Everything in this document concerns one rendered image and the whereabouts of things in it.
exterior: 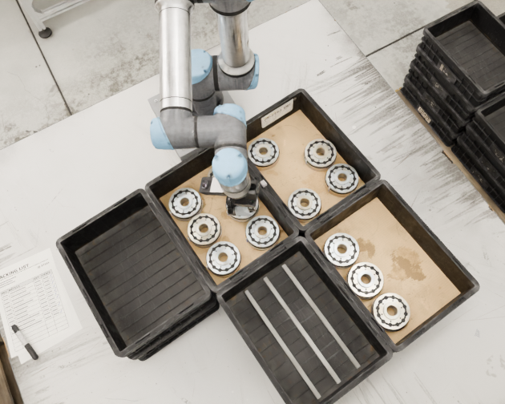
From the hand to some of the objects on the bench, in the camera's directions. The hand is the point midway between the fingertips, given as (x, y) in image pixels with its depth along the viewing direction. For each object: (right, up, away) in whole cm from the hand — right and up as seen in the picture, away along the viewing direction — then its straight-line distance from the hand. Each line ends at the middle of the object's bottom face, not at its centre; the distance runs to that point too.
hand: (236, 203), depth 135 cm
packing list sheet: (-67, -33, +17) cm, 77 cm away
